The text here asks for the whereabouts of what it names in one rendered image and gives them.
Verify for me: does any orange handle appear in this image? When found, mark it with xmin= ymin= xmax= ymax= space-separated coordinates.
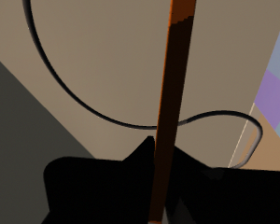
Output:
xmin=148 ymin=0 xmax=196 ymax=224

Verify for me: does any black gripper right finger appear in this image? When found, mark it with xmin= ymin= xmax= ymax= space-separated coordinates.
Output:
xmin=165 ymin=146 xmax=280 ymax=224

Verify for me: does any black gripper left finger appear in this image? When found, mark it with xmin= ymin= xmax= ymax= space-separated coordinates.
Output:
xmin=43 ymin=135 xmax=155 ymax=224

